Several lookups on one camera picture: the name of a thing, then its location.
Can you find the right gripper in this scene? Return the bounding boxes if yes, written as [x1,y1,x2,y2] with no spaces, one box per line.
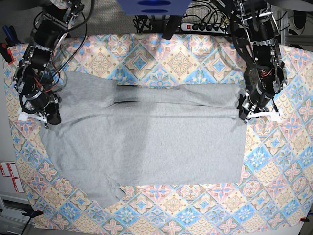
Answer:
[19,92,61,125]

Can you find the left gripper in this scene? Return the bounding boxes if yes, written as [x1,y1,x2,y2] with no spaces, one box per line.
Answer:
[237,87,274,122]

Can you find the grey T-shirt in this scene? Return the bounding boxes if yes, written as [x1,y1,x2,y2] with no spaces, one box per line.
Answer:
[39,72,246,207]

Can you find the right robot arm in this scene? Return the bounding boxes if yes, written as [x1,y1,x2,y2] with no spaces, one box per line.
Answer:
[13,0,84,128]

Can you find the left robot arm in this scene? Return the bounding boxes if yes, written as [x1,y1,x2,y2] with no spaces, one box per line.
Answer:
[229,0,288,123]

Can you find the red black clamp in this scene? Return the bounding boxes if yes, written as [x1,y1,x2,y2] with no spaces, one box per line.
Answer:
[0,43,14,65]

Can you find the red white labels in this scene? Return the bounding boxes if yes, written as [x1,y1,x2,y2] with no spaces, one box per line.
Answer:
[0,161,24,193]

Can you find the white power strip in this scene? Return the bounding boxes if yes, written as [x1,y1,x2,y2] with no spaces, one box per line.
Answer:
[180,23,229,34]

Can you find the patterned tablecloth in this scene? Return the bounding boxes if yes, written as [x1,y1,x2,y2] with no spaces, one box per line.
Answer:
[0,34,313,235]

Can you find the black orange corner clamp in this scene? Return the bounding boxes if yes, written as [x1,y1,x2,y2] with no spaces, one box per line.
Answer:
[21,209,43,218]

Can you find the black orange right clamp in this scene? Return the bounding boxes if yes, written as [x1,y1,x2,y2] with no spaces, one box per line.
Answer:
[300,217,310,222]

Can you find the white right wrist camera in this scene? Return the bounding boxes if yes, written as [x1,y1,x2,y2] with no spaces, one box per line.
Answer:
[18,111,48,123]

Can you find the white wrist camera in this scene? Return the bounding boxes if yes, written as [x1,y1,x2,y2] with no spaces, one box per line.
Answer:
[18,111,48,123]
[248,111,281,122]

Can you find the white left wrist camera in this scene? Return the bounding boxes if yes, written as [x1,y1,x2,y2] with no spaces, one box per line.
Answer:
[248,111,281,122]

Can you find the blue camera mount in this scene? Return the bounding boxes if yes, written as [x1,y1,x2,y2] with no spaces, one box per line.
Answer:
[117,0,191,16]

